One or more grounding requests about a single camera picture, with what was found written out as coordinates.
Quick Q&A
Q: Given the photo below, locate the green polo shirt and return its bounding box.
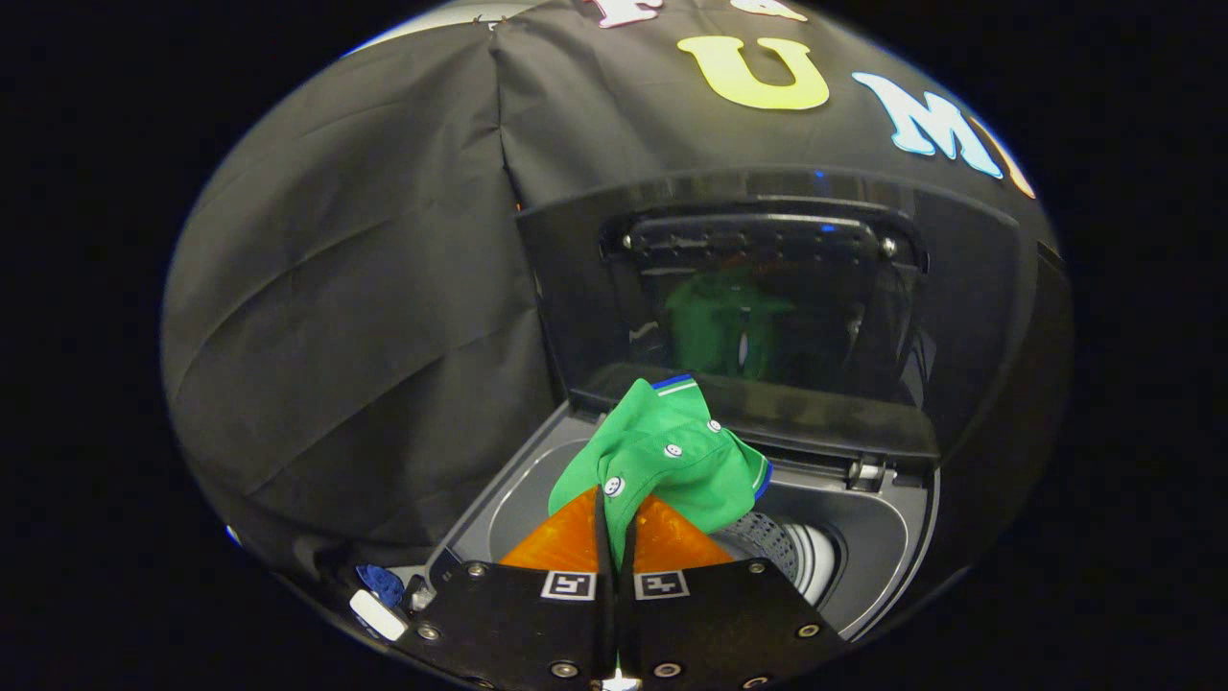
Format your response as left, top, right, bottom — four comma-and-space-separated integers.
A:
547, 374, 773, 567

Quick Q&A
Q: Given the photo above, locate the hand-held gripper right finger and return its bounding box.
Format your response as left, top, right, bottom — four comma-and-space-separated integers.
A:
614, 491, 850, 691

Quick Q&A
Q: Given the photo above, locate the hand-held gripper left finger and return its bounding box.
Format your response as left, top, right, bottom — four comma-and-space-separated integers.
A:
393, 485, 617, 691

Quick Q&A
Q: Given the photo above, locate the small blue object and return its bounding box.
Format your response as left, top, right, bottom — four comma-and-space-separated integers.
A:
357, 564, 406, 608

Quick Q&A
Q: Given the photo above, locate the small white object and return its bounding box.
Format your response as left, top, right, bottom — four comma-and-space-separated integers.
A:
349, 589, 409, 642

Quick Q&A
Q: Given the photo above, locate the dark washing machine lid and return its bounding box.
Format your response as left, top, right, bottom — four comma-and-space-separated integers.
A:
516, 168, 1042, 471

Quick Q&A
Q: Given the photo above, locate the black backdrop cloth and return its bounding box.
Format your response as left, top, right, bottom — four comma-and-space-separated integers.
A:
161, 0, 1074, 577

